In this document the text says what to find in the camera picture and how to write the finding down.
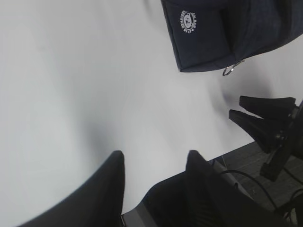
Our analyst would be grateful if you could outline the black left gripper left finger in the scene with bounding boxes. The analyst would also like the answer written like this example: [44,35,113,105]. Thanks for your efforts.
[23,151,125,227]

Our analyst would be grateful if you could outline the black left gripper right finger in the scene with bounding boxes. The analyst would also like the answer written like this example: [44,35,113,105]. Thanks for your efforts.
[186,150,289,227]

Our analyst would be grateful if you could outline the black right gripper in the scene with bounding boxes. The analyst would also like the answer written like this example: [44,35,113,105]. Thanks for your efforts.
[229,96,303,182]

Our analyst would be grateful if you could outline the navy blue lunch bag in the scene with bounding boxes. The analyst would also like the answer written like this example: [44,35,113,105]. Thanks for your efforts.
[161,0,303,72]

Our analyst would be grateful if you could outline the black floor cables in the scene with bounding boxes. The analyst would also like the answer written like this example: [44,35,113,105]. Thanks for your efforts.
[210,158,303,227]

